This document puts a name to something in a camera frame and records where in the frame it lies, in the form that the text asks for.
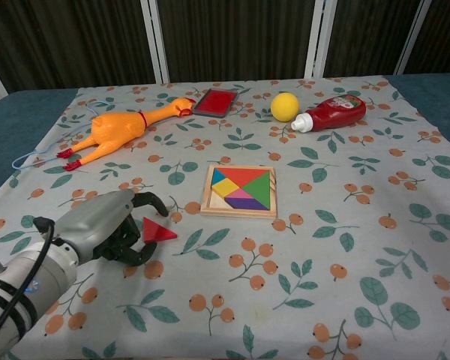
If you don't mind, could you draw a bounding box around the red ink pad tray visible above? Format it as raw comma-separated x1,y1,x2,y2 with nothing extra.
193,88,239,120

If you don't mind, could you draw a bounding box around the green large tangram triangle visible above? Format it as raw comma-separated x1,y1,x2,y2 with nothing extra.
241,169,270,211

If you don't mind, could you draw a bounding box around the yellow square tangram piece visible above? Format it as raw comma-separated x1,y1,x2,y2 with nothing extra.
211,177,242,197

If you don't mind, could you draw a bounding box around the orange-red large tangram triangle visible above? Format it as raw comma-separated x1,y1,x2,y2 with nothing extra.
215,166,269,188

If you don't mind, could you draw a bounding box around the orange rubber chicken toy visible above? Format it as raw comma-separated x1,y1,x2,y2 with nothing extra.
55,96,196,173

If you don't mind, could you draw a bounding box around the red triangle puzzle piece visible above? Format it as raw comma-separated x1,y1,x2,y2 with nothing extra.
142,216,179,245

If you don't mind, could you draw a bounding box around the floral printed tablecloth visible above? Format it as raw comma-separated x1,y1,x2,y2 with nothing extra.
0,76,450,360

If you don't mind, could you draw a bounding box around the pink small tangram triangle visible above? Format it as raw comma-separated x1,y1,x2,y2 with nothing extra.
226,187,257,199

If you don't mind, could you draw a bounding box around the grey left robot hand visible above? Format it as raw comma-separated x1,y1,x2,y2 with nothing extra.
54,189,170,268

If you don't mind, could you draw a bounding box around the light blue string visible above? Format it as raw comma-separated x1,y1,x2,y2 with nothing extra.
11,98,114,171

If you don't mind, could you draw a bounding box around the wooden tangram puzzle tray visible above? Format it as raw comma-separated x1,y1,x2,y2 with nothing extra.
199,163,278,221

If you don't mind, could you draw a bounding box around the red ketchup bottle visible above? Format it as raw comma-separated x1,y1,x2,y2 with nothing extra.
290,94,368,134

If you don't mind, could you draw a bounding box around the purple parallelogram tangram piece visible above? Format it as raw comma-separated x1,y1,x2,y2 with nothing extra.
224,196,268,211

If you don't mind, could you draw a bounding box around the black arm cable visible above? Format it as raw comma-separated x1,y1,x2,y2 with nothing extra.
0,215,56,342

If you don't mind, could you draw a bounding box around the yellow foam ball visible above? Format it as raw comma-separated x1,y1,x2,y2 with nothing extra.
270,92,300,123

